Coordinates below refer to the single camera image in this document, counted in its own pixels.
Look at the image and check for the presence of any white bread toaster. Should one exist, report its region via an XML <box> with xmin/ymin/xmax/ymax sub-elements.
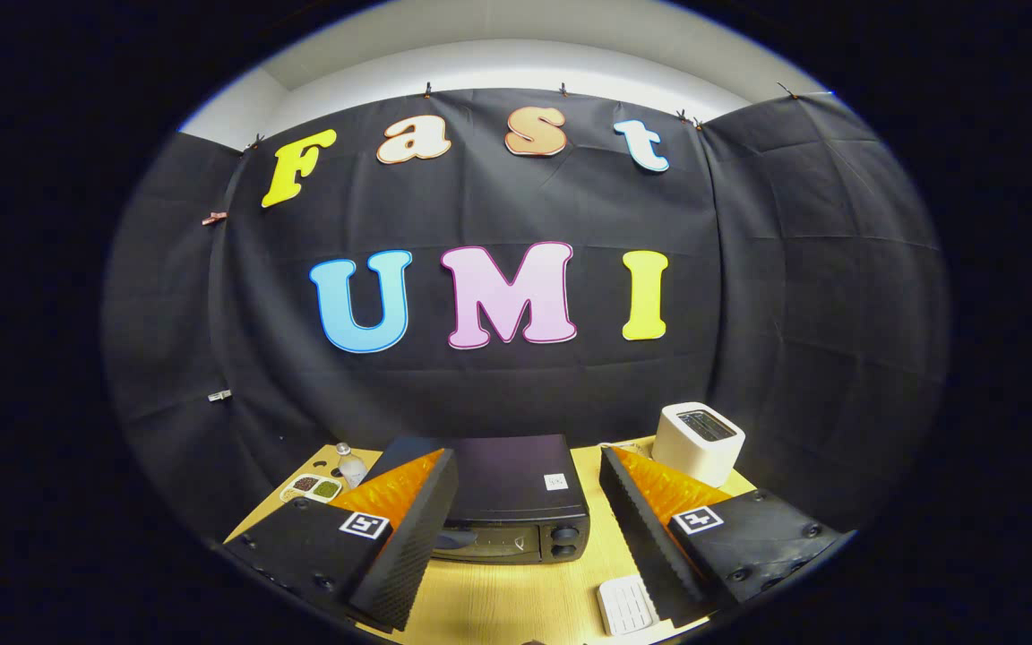
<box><xmin>652</xmin><ymin>402</ymin><xmax>746</xmax><ymax>488</ymax></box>

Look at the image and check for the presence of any divided white condiment dish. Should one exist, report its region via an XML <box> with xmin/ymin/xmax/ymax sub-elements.
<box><xmin>279</xmin><ymin>473</ymin><xmax>344</xmax><ymax>504</ymax></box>

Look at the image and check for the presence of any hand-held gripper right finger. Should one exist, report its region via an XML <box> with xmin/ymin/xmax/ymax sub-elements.
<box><xmin>598</xmin><ymin>445</ymin><xmax>842</xmax><ymax>628</ymax></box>

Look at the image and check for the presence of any clear plastic bottle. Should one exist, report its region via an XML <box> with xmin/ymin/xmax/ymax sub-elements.
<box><xmin>335</xmin><ymin>443</ymin><xmax>369</xmax><ymax>489</ymax></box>

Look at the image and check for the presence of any black toaster oven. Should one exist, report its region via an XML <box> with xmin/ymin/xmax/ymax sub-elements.
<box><xmin>364</xmin><ymin>434</ymin><xmax>591</xmax><ymax>563</ymax></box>

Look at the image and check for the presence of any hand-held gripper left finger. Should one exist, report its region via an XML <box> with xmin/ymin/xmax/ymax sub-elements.
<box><xmin>225</xmin><ymin>448</ymin><xmax>460</xmax><ymax>632</ymax></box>

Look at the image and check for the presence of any white ribbed tray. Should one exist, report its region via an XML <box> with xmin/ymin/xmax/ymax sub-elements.
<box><xmin>597</xmin><ymin>575</ymin><xmax>660</xmax><ymax>637</ymax></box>

